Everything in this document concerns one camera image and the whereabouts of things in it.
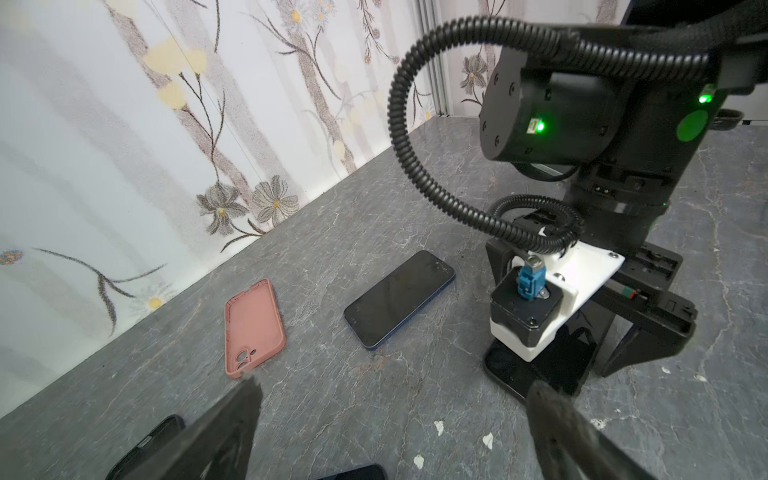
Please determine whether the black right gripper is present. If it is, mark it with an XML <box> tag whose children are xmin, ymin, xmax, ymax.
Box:
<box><xmin>492</xmin><ymin>212</ymin><xmax>697</xmax><ymax>384</ymax></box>

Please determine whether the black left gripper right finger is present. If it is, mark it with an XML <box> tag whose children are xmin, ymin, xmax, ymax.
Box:
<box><xmin>526</xmin><ymin>380</ymin><xmax>652</xmax><ymax>479</ymax></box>

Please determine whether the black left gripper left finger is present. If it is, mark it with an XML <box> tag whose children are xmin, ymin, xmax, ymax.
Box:
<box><xmin>127</xmin><ymin>379</ymin><xmax>263</xmax><ymax>479</ymax></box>

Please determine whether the black phone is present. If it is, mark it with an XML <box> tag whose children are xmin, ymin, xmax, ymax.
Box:
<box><xmin>320</xmin><ymin>464</ymin><xmax>388</xmax><ymax>480</ymax></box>
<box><xmin>343</xmin><ymin>250</ymin><xmax>456</xmax><ymax>350</ymax></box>
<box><xmin>483</xmin><ymin>327</ymin><xmax>584</xmax><ymax>403</ymax></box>

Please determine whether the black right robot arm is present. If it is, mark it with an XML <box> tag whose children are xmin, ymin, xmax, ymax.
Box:
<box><xmin>388</xmin><ymin>1</ymin><xmax>767</xmax><ymax>391</ymax></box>

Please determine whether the black phone case far left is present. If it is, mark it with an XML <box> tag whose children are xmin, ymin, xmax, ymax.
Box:
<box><xmin>105</xmin><ymin>414</ymin><xmax>185</xmax><ymax>480</ymax></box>

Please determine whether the pink phone case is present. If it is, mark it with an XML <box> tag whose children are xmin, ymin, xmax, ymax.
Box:
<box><xmin>224</xmin><ymin>279</ymin><xmax>287</xmax><ymax>379</ymax></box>

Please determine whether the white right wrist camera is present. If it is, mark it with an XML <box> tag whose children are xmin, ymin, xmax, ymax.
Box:
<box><xmin>486</xmin><ymin>239</ymin><xmax>625</xmax><ymax>363</ymax></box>

